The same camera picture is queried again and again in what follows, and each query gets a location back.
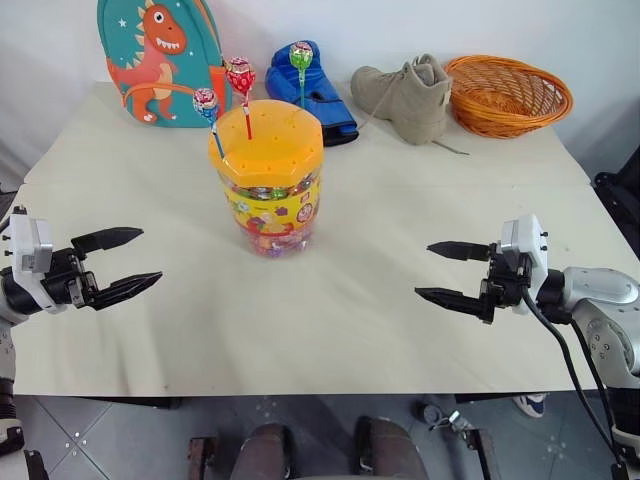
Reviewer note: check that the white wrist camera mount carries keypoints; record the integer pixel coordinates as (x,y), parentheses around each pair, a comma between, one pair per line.
(30,240)
(535,235)

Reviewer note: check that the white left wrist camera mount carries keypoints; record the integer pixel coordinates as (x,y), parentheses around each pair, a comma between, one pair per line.
(30,240)

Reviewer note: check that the white blue sneaker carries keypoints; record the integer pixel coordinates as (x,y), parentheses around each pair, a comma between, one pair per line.
(531,404)

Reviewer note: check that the beige suede boot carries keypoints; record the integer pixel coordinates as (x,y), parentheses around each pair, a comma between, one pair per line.
(410,95)

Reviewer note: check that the blue pink wrapped lollipop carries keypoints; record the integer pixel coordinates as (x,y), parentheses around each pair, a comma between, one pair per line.
(205,102)

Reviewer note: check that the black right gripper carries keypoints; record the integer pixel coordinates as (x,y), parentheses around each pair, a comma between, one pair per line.
(510,280)

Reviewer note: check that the dark brown rounded shape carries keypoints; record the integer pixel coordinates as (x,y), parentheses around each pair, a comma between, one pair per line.
(390,450)
(262,450)

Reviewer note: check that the red wrapped lollipop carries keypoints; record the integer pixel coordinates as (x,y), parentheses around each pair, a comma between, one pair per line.
(240,75)

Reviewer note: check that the blue boxing glove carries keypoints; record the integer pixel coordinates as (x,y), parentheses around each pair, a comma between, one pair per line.
(325,105)

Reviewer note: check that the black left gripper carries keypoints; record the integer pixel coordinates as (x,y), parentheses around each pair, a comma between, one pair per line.
(65,280)

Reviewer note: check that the rusty metal bracket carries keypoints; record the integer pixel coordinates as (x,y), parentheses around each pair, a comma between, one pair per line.
(480,450)
(202,452)

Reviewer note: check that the black equipment frame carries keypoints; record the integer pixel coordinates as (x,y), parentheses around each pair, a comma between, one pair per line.
(622,200)

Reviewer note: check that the teal dinosaur backpack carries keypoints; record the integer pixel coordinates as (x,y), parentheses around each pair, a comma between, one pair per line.
(150,75)

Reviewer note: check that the orange wicker basket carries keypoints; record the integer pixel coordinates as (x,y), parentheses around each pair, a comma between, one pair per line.
(500,117)

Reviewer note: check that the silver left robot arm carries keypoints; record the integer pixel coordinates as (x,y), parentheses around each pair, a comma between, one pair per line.
(15,300)

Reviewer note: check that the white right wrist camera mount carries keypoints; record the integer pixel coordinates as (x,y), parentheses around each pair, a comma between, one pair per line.
(535,235)

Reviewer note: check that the lollipop jar with orange lid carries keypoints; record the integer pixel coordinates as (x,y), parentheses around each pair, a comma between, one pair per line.
(270,150)

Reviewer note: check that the small black round object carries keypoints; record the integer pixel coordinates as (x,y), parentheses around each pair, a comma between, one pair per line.
(430,413)

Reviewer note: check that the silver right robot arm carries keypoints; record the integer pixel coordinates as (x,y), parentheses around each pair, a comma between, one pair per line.
(600,290)

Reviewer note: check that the green wrapped lollipop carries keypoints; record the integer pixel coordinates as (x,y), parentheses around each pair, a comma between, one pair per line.
(301,56)

